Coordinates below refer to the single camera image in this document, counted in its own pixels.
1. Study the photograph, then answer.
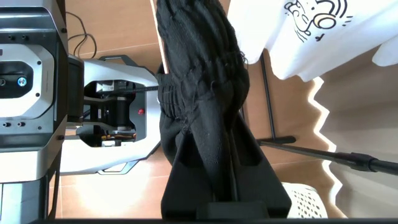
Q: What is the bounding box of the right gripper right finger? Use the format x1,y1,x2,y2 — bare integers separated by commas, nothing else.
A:
231,114,292,219

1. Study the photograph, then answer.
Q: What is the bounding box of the thin black cable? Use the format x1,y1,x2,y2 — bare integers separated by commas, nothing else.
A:
65,11,98,59

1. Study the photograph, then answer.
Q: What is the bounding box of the beige curtain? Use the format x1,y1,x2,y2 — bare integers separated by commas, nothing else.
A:
313,46,398,218

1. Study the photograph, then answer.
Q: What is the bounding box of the black clothes rack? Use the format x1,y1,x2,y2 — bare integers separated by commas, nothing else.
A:
241,51,398,177

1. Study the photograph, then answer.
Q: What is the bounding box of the white printed t-shirt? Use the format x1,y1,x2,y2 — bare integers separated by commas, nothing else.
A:
226,0,398,82

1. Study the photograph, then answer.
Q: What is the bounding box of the white laundry basket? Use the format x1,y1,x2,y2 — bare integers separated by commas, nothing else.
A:
281,182,329,219

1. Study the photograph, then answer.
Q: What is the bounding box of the black garment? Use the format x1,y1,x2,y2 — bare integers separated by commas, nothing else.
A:
155,0,251,203

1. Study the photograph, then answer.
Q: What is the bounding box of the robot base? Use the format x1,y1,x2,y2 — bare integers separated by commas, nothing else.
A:
0,0,162,220

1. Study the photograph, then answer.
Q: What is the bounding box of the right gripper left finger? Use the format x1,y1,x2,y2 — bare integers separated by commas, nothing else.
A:
160,133,218,219

